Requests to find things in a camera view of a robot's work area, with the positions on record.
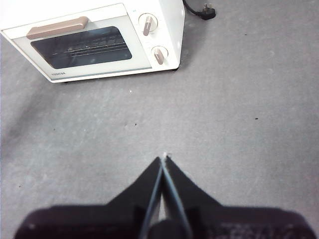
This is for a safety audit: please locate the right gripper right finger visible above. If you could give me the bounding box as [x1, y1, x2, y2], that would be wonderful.
[163, 157, 319, 239]

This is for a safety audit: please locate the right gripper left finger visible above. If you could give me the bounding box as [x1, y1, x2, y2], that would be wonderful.
[13, 156, 163, 239]

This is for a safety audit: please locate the oven door with beige handle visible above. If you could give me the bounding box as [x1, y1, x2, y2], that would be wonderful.
[1, 2, 153, 84]

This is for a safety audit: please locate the round beige oven knob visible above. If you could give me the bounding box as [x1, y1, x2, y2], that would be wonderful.
[138, 12, 159, 37]
[151, 45, 169, 65]

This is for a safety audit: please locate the cream toaster oven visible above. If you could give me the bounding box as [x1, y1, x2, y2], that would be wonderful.
[0, 0, 185, 84]

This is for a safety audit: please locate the metal wire oven rack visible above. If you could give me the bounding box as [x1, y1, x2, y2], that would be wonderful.
[52, 37, 125, 58]

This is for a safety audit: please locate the black power cable with plug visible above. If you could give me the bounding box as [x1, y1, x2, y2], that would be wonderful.
[183, 0, 216, 21]

